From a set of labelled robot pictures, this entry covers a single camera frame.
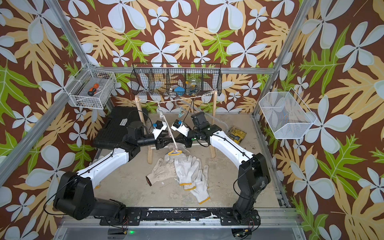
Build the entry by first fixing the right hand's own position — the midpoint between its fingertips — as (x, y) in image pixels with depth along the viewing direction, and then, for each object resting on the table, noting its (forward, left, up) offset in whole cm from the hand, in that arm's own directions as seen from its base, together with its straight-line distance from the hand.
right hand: (175, 138), depth 80 cm
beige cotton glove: (-10, +9, -21) cm, 25 cm away
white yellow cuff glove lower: (-22, -14, -20) cm, 33 cm away
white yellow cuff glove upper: (-9, -5, -18) cm, 21 cm away
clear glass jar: (+34, -10, +8) cm, 36 cm away
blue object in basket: (+31, -1, +8) cm, 32 cm away
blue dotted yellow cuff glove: (-6, +1, -10) cm, 12 cm away
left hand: (+1, +1, +3) cm, 4 cm away
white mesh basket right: (+11, -62, +6) cm, 64 cm away
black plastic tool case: (+19, +44, -13) cm, 49 cm away
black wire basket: (+40, +1, +11) cm, 41 cm away
